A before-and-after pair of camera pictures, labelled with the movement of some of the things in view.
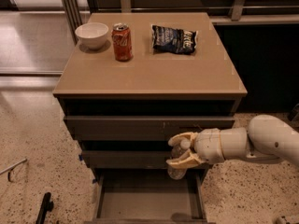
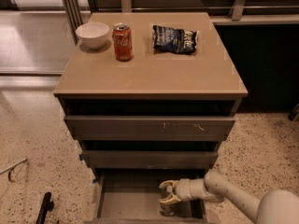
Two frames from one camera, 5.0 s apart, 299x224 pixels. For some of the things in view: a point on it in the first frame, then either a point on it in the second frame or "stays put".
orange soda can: (121, 42) stays put
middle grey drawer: (126, 158) stays put
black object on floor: (47, 206) stays put
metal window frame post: (71, 9) stays put
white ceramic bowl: (92, 35) stays put
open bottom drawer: (149, 196) stays put
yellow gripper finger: (190, 136) → (168, 182)
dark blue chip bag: (173, 40) stays put
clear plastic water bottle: (178, 173) → (167, 208)
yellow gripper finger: (188, 161) → (171, 198)
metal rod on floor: (11, 167) stays put
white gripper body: (207, 147) → (182, 189)
